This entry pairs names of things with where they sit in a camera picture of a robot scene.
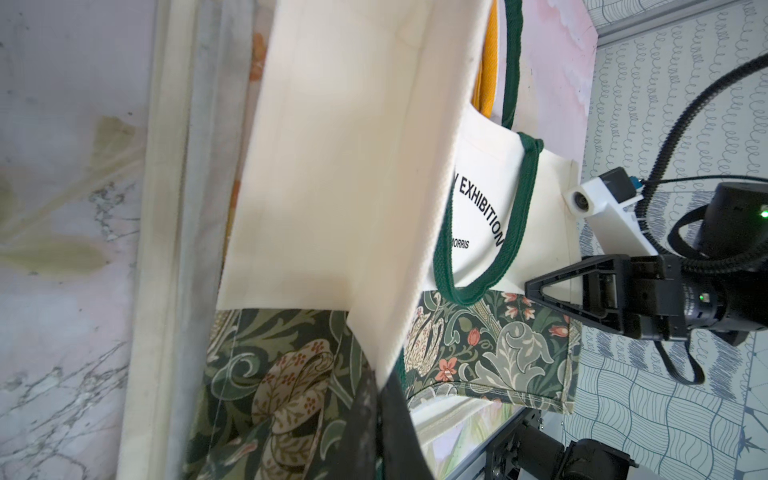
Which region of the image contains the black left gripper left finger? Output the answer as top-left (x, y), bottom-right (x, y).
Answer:
top-left (328, 372), bottom-right (379, 480)

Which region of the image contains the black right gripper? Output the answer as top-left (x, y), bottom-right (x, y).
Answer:
top-left (525, 255), bottom-right (767, 342)

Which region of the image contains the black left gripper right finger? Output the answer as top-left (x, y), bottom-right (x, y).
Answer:
top-left (378, 371), bottom-right (433, 480)

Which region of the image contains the green handled exhibition tote bag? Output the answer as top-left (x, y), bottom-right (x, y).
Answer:
top-left (181, 1), bottom-right (581, 479)

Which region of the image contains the starry night canvas tote bag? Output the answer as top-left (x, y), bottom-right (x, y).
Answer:
top-left (116, 1), bottom-right (197, 479)

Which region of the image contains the yellow handled white bag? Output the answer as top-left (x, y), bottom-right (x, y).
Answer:
top-left (161, 0), bottom-right (500, 480)

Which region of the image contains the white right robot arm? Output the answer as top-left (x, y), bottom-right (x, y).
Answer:
top-left (525, 182), bottom-right (767, 345)

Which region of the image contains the pink floral table mat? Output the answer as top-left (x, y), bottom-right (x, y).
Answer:
top-left (0, 0), bottom-right (601, 480)

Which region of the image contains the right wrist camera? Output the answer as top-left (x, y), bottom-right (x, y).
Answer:
top-left (563, 167), bottom-right (658, 257)

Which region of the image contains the black corrugated cable hose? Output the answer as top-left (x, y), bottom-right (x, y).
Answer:
top-left (634, 53), bottom-right (768, 277)

